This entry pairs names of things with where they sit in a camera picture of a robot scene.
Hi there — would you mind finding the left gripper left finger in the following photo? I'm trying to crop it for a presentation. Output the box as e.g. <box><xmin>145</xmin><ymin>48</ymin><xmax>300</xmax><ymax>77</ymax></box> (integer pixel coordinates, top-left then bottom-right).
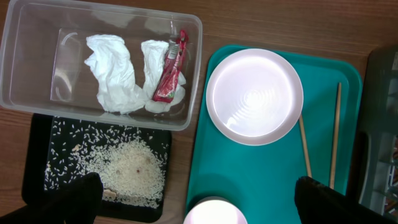
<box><xmin>1</xmin><ymin>172</ymin><xmax>103</xmax><ymax>223</ymax></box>

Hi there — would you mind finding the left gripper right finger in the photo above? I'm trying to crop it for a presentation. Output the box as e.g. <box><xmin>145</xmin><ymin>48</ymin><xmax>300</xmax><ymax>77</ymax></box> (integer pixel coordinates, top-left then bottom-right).
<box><xmin>294</xmin><ymin>176</ymin><xmax>396</xmax><ymax>224</ymax></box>

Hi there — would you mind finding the pile of white rice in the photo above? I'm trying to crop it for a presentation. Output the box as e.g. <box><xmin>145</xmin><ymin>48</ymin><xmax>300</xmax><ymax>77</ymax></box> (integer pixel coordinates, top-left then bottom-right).
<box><xmin>43</xmin><ymin>117</ymin><xmax>170</xmax><ymax>208</ymax></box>

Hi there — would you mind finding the small white plate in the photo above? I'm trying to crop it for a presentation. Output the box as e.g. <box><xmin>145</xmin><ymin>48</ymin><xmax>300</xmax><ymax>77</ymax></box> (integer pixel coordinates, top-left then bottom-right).
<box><xmin>183</xmin><ymin>196</ymin><xmax>248</xmax><ymax>224</ymax></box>

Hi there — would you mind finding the white napkin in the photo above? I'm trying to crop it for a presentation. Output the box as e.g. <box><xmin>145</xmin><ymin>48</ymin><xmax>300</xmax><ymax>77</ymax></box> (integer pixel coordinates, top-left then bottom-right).
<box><xmin>141</xmin><ymin>40</ymin><xmax>186</xmax><ymax>113</ymax></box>
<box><xmin>84</xmin><ymin>34</ymin><xmax>146</xmax><ymax>114</ymax></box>

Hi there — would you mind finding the red snack wrapper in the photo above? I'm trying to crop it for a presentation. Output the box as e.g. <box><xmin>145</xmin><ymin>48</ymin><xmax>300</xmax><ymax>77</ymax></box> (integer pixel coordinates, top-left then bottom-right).
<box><xmin>152</xmin><ymin>30</ymin><xmax>189</xmax><ymax>103</ymax></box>

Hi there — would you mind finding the grey dishwasher rack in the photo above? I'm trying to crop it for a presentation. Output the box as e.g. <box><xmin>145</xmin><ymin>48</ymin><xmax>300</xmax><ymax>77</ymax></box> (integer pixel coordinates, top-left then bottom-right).
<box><xmin>358</xmin><ymin>45</ymin><xmax>397</xmax><ymax>222</ymax></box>

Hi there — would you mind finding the black food waste tray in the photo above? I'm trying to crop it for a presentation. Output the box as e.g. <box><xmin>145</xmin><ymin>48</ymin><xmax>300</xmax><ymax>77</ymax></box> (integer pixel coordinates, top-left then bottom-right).
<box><xmin>22</xmin><ymin>114</ymin><xmax>172</xmax><ymax>223</ymax></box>

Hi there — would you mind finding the clear plastic waste bin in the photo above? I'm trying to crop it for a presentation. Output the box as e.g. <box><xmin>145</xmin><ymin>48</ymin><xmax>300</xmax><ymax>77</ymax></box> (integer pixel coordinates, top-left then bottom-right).
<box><xmin>1</xmin><ymin>1</ymin><xmax>203</xmax><ymax>131</ymax></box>

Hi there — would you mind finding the left wooden chopstick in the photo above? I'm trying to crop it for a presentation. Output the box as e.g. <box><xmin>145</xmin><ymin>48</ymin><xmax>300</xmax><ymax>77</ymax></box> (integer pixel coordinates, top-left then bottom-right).
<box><xmin>298</xmin><ymin>115</ymin><xmax>312</xmax><ymax>177</ymax></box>

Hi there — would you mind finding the wooden chopstick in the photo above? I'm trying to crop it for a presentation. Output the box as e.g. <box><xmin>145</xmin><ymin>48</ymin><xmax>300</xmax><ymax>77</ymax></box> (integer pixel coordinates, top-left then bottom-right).
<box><xmin>298</xmin><ymin>115</ymin><xmax>312</xmax><ymax>177</ymax></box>
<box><xmin>329</xmin><ymin>83</ymin><xmax>341</xmax><ymax>189</ymax></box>

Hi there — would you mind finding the teal serving tray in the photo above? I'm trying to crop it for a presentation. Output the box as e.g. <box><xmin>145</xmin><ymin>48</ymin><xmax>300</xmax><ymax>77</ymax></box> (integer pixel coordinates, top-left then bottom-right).
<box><xmin>186</xmin><ymin>52</ymin><xmax>363</xmax><ymax>223</ymax></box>

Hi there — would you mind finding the right wooden chopstick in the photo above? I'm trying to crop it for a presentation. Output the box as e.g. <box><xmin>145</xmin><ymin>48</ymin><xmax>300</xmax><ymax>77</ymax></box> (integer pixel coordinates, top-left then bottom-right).
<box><xmin>329</xmin><ymin>83</ymin><xmax>341</xmax><ymax>189</ymax></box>

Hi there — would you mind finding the large white plate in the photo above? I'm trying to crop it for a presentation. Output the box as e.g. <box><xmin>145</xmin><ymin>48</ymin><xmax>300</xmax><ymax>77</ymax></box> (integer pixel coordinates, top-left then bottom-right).
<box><xmin>206</xmin><ymin>49</ymin><xmax>304</xmax><ymax>146</ymax></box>

